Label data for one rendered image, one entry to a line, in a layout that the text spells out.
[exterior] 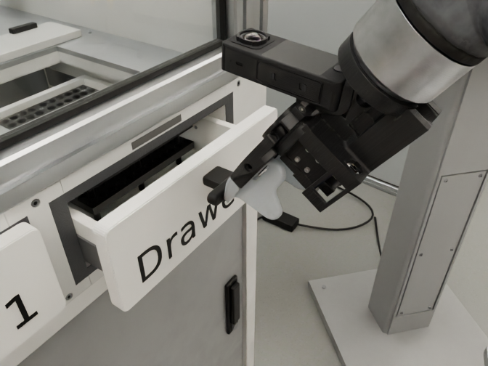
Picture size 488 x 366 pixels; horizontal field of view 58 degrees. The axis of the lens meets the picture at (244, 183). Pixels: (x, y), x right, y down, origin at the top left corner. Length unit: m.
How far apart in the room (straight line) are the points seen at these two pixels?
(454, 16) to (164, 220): 0.31
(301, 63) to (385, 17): 0.08
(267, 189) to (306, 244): 1.32
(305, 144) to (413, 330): 1.19
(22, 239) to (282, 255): 1.33
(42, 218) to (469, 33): 0.37
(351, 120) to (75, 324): 0.39
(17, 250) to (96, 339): 0.23
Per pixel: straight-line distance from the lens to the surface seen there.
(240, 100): 0.64
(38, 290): 0.46
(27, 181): 0.42
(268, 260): 1.65
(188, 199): 0.47
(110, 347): 0.65
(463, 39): 0.29
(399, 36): 0.29
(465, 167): 1.09
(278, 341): 1.43
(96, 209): 0.52
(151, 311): 0.68
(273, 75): 0.36
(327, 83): 0.34
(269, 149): 0.36
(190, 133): 0.65
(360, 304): 1.51
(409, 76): 0.30
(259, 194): 0.41
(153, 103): 0.49
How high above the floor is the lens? 1.18
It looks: 36 degrees down
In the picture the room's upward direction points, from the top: straight up
